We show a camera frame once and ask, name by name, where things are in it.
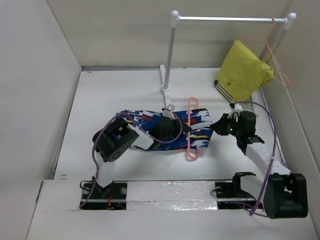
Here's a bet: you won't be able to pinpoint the pink wire hanger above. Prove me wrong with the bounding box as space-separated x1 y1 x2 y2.
183 96 202 161
236 12 297 89

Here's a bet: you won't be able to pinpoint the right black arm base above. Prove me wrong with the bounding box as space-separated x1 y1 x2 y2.
210 171 256 211

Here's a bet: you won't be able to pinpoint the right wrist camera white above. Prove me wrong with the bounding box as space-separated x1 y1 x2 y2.
228 103 243 121

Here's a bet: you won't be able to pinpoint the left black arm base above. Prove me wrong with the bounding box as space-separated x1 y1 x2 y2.
79 181 128 211

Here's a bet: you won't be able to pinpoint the yellow folded garment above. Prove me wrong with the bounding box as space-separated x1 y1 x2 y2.
214 39 274 103

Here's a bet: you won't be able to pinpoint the white metal clothes rack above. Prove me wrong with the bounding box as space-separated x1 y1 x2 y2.
160 10 297 110

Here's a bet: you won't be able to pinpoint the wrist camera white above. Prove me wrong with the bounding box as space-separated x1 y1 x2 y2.
161 104 176 120
228 103 243 121

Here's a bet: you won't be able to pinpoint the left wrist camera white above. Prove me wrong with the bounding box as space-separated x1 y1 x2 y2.
161 104 176 120

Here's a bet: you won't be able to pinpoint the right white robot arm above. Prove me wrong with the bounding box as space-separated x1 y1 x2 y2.
210 110 308 219

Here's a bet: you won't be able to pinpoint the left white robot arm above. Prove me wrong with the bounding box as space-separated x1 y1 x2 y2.
92 112 192 163

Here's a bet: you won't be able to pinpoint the blue white red patterned trousers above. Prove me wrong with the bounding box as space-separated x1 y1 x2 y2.
121 108 213 152

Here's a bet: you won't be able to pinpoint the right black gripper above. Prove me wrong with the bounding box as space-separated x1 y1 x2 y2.
211 112 243 138

